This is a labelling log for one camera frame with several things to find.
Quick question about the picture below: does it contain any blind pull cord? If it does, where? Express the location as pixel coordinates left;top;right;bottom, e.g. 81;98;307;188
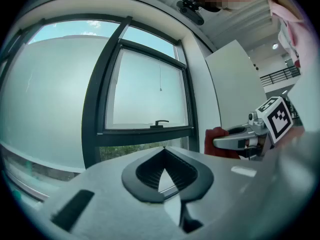
158;58;164;92

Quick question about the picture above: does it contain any person's pink shirt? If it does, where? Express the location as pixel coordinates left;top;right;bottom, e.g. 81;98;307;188
266;0;313;70

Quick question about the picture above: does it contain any dark fixed window frame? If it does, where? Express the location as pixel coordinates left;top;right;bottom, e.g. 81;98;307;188
0;13;201;171

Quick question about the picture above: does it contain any person's right forearm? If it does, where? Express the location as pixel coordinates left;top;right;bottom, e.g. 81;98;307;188
279;127;307;147

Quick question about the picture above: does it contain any small low glass pane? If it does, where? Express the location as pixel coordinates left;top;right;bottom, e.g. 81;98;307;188
99;136;190;162

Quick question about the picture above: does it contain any black window handle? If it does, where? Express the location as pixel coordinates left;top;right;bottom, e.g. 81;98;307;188
149;119;170;129

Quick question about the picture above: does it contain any black head-worn camera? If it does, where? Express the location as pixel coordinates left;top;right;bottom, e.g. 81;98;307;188
176;0;205;26

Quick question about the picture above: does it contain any black balcony railing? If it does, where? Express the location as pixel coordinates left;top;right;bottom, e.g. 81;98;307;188
259;65;301;87

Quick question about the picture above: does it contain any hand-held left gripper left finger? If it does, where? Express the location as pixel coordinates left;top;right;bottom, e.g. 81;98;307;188
34;147;187;240

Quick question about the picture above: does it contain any large frosted glass pane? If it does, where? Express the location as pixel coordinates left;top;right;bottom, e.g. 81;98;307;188
0;21;121;170

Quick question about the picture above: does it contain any dark red cloth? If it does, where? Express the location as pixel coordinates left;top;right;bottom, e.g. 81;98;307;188
204;126;241;160

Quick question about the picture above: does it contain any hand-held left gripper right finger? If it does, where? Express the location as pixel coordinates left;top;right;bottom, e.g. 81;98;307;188
163;146;278;240

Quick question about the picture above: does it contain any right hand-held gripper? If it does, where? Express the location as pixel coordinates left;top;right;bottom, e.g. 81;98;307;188
212;96;295;161

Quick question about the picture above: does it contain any frosted hinged window sash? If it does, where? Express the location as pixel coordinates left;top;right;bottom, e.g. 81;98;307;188
96;38;201;138

